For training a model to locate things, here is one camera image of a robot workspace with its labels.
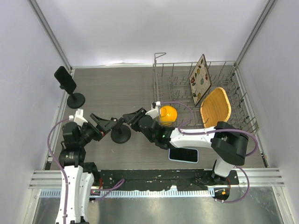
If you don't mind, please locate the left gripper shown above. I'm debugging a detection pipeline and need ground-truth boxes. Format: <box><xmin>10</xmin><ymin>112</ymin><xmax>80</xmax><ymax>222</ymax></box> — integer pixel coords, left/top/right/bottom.
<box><xmin>78</xmin><ymin>113</ymin><xmax>116</xmax><ymax>146</ymax></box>

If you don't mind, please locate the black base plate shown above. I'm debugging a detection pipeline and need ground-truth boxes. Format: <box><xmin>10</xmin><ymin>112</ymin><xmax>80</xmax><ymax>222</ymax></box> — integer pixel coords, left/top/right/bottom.
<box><xmin>100</xmin><ymin>169</ymin><xmax>239</xmax><ymax>191</ymax></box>

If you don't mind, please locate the floral square plate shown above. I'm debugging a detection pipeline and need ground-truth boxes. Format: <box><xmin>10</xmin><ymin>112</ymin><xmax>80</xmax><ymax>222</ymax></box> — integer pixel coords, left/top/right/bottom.
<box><xmin>189</xmin><ymin>54</ymin><xmax>212</xmax><ymax>106</ymax></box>

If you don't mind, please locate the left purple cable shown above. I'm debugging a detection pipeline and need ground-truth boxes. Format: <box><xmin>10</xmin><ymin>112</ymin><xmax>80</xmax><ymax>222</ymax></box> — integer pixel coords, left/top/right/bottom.
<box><xmin>46</xmin><ymin>118</ymin><xmax>126</xmax><ymax>224</ymax></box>

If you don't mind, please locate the purple cable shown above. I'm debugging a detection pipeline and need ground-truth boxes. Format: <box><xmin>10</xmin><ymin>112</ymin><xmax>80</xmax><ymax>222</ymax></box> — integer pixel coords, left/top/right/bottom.
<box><xmin>46</xmin><ymin>118</ymin><xmax>126</xmax><ymax>224</ymax></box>
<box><xmin>160</xmin><ymin>100</ymin><xmax>259</xmax><ymax>203</ymax></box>

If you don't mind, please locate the grey wire dish rack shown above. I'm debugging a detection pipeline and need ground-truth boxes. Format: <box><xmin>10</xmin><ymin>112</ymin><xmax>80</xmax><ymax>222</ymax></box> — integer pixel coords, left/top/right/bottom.
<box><xmin>153</xmin><ymin>53</ymin><xmax>259</xmax><ymax>134</ymax></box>

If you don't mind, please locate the black phone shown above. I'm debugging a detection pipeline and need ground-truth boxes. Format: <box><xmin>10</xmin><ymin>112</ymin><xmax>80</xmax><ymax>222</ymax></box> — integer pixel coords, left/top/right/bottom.
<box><xmin>54</xmin><ymin>66</ymin><xmax>77</xmax><ymax>95</ymax></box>

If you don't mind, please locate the black phone stand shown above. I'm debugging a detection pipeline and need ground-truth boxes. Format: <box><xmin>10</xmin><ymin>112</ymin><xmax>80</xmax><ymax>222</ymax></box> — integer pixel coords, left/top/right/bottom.
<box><xmin>60</xmin><ymin>84</ymin><xmax>85</xmax><ymax>109</ymax></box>
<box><xmin>111</xmin><ymin>118</ymin><xmax>131</xmax><ymax>144</ymax></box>

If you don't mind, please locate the yellow bowl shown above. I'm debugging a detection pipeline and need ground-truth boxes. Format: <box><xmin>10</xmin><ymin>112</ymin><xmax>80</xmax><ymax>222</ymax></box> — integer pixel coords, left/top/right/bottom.
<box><xmin>159</xmin><ymin>105</ymin><xmax>178</xmax><ymax>126</ymax></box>

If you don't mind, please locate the white cable duct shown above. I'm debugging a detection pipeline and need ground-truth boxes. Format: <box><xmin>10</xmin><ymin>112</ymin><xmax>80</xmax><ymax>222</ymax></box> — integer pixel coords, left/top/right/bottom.
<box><xmin>39</xmin><ymin>189</ymin><xmax>214</xmax><ymax>198</ymax></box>

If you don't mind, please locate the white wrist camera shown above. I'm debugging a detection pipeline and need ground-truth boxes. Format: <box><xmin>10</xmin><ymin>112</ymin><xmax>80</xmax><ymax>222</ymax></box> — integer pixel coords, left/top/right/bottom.
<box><xmin>68</xmin><ymin>109</ymin><xmax>88</xmax><ymax>126</ymax></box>
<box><xmin>145</xmin><ymin>101</ymin><xmax>161</xmax><ymax>119</ymax></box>

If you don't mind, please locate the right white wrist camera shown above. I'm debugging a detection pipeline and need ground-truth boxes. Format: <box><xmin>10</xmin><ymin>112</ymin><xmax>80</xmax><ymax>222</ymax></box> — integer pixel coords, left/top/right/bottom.
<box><xmin>145</xmin><ymin>101</ymin><xmax>161</xmax><ymax>119</ymax></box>

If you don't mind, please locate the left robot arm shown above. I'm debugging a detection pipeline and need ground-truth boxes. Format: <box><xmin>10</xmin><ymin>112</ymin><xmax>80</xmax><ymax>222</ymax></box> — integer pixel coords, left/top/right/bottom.
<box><xmin>55</xmin><ymin>114</ymin><xmax>117</xmax><ymax>224</ymax></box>

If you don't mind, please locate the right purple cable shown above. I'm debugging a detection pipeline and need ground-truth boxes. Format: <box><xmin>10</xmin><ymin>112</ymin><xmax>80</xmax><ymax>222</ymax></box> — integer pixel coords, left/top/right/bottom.
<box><xmin>160</xmin><ymin>100</ymin><xmax>259</xmax><ymax>203</ymax></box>

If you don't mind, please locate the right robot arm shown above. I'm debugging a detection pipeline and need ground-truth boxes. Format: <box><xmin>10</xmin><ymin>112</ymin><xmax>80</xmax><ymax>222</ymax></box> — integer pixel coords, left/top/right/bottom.
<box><xmin>122</xmin><ymin>108</ymin><xmax>249</xmax><ymax>184</ymax></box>

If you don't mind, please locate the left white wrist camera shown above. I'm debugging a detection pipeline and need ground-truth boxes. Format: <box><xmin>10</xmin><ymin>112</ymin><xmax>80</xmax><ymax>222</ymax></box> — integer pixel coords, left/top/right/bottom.
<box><xmin>68</xmin><ymin>109</ymin><xmax>88</xmax><ymax>126</ymax></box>

